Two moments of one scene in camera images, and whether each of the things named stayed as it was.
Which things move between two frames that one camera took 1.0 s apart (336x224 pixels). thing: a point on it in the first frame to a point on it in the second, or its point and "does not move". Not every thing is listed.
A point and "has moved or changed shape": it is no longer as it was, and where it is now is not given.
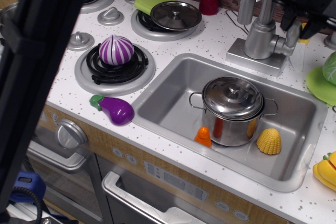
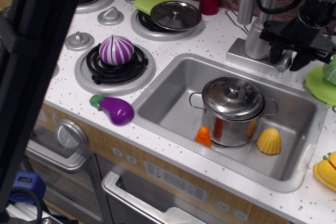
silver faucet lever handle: x=293 y=32 has moved or changed shape
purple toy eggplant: x=119 y=112 does not move
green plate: x=319 y=87 does not move
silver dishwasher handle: x=171 y=215 does not move
